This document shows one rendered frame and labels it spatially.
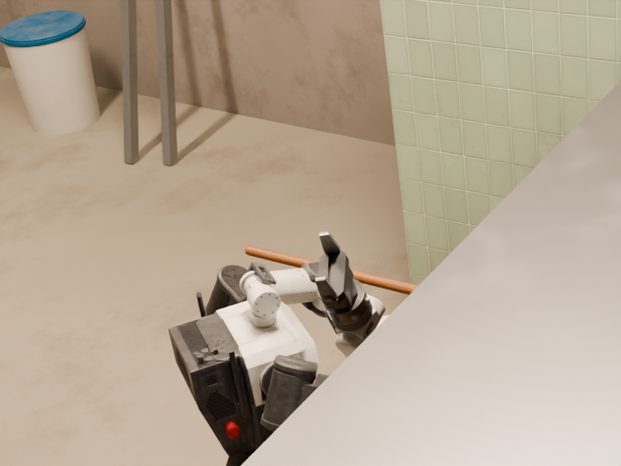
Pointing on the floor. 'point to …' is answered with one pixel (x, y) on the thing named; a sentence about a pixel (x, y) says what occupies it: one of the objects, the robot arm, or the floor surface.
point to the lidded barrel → (53, 70)
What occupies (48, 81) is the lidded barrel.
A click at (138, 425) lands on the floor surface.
